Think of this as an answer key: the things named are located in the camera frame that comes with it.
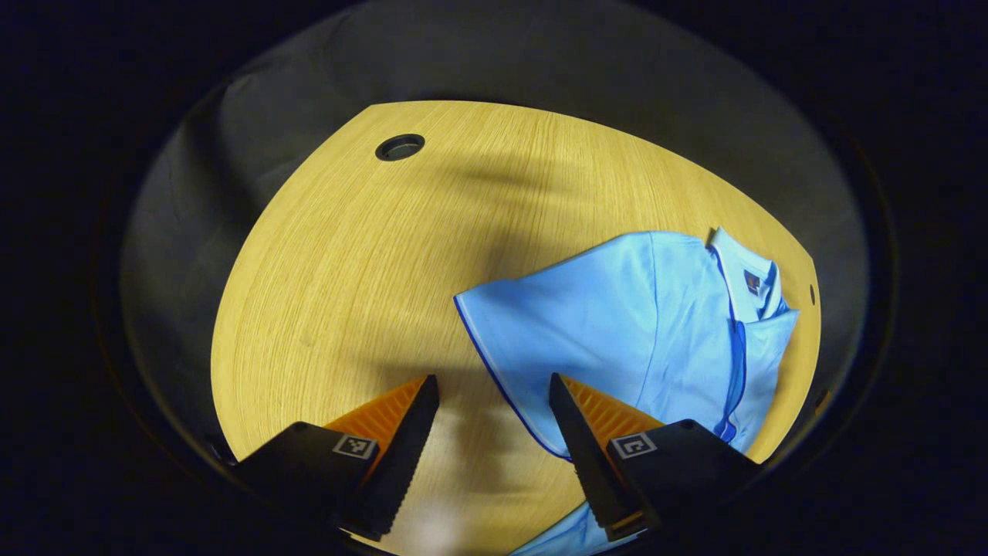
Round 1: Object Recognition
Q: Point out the black backdrop cloth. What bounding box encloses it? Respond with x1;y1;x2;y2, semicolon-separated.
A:
120;0;873;472

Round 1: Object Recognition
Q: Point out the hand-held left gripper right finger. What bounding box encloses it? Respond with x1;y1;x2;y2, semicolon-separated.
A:
548;372;765;543

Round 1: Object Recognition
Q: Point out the light blue T-shirt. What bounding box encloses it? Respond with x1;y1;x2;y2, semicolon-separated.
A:
453;226;800;556

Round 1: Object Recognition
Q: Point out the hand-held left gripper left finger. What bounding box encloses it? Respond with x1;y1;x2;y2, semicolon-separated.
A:
232;375;441;541

